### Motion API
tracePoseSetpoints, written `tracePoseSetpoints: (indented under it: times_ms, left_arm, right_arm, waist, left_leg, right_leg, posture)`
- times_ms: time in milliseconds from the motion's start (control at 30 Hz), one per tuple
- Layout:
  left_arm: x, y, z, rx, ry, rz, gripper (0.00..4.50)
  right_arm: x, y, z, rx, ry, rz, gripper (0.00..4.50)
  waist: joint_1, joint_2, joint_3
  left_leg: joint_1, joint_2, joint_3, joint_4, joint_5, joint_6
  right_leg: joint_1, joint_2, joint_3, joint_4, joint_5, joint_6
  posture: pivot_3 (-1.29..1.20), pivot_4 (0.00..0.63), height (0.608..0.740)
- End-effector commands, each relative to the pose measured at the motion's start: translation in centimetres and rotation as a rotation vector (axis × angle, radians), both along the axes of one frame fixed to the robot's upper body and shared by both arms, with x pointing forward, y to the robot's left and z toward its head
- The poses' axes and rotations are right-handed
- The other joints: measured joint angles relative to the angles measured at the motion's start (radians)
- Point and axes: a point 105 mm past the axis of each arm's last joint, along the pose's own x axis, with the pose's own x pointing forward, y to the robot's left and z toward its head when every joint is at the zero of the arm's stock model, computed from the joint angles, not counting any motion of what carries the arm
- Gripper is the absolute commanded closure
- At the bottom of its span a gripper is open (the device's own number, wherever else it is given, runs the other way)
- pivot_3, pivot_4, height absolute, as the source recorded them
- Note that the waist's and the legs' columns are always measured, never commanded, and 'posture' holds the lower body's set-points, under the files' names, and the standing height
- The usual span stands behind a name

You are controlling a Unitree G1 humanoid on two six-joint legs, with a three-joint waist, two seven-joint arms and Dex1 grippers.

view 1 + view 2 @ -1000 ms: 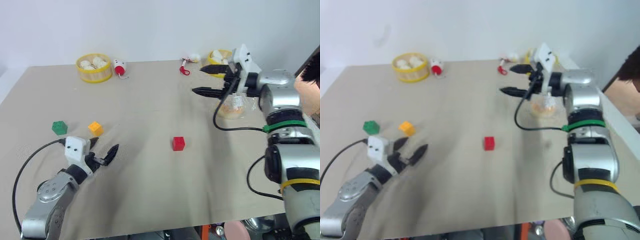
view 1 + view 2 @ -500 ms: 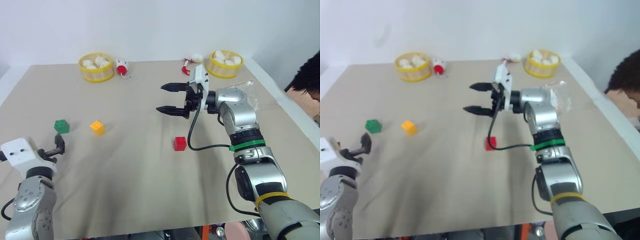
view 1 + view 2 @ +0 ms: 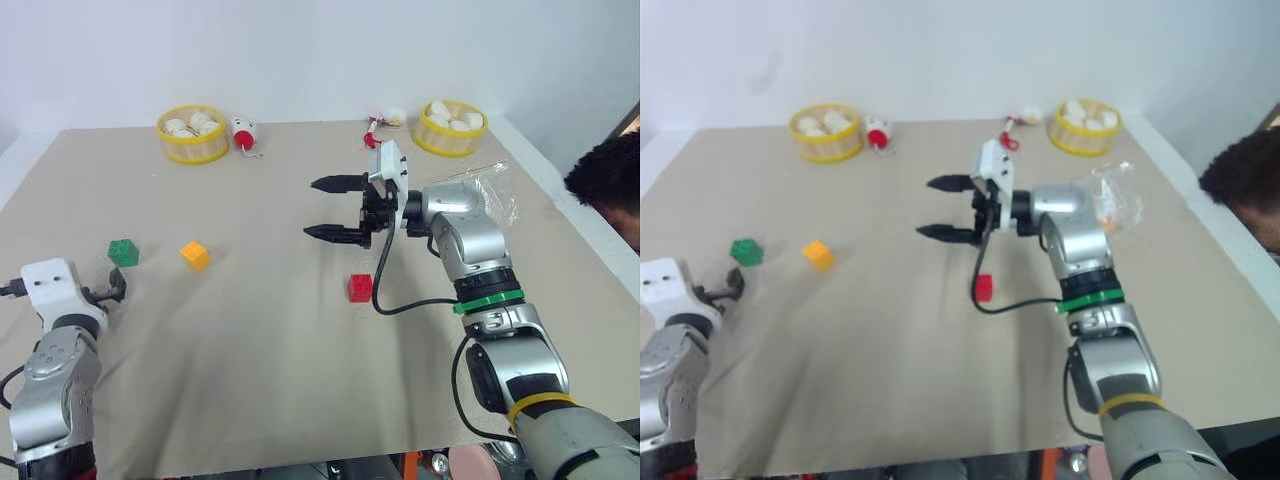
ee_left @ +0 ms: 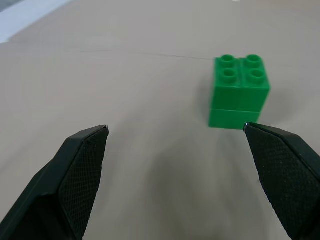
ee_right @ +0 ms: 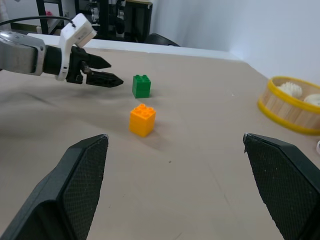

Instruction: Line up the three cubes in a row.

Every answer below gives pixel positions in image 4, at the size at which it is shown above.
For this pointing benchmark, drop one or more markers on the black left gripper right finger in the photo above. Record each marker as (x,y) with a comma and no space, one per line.
(285,175)

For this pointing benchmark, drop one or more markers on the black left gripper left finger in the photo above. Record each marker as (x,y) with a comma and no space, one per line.
(62,185)

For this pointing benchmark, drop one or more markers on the green toy brick cube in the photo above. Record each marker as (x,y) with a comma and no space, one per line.
(238,97)

